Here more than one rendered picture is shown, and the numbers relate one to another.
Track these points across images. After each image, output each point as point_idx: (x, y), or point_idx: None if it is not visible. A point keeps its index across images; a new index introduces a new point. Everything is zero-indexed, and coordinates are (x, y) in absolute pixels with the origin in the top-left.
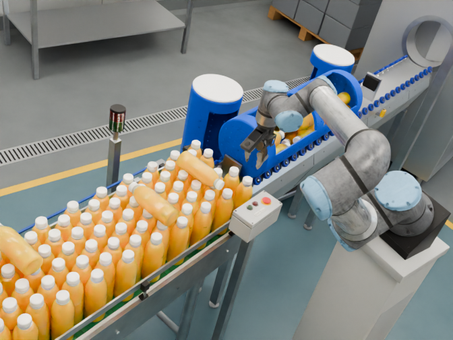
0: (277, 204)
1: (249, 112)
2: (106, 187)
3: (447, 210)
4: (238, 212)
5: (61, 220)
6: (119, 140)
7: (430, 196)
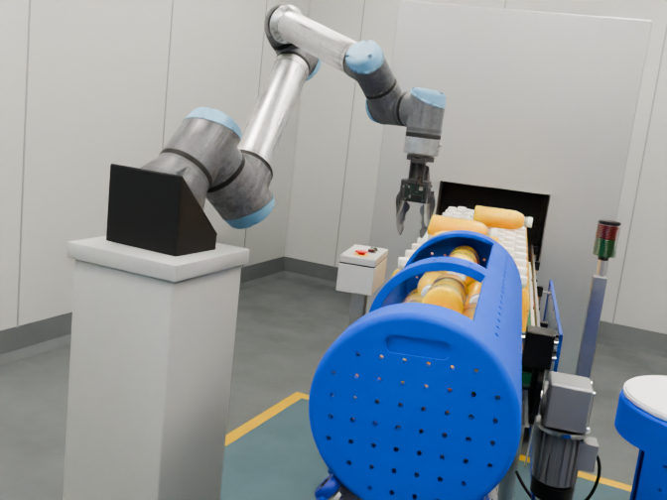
0: (345, 254)
1: (495, 247)
2: (557, 312)
3: (116, 165)
4: (380, 248)
5: (508, 236)
6: (595, 276)
7: (142, 169)
